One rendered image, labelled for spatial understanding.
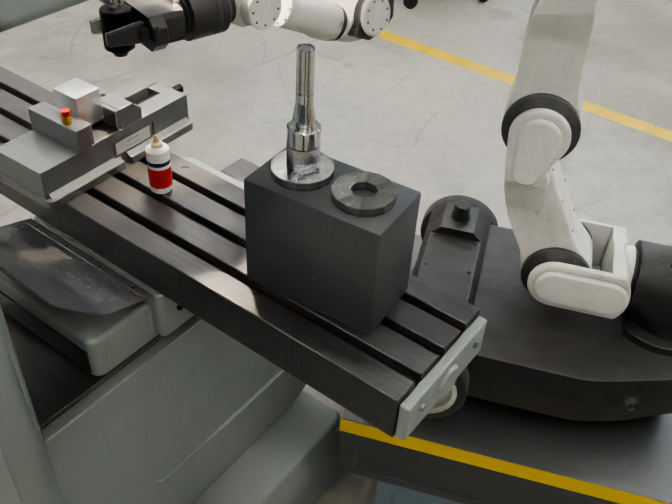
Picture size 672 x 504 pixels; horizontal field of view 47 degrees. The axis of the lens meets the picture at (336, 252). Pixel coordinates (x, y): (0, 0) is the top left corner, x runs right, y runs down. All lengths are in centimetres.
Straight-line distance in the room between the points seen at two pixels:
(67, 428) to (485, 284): 96
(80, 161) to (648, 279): 112
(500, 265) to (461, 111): 183
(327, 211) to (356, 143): 228
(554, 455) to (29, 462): 104
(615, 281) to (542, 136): 37
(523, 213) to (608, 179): 176
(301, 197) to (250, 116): 242
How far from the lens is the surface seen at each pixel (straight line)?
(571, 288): 166
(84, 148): 140
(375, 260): 102
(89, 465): 145
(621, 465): 177
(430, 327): 115
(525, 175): 150
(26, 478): 126
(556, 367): 166
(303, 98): 102
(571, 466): 173
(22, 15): 101
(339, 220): 102
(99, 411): 138
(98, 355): 132
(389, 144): 331
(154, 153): 135
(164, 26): 124
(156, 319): 135
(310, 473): 193
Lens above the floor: 174
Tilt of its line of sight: 40 degrees down
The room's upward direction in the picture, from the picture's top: 4 degrees clockwise
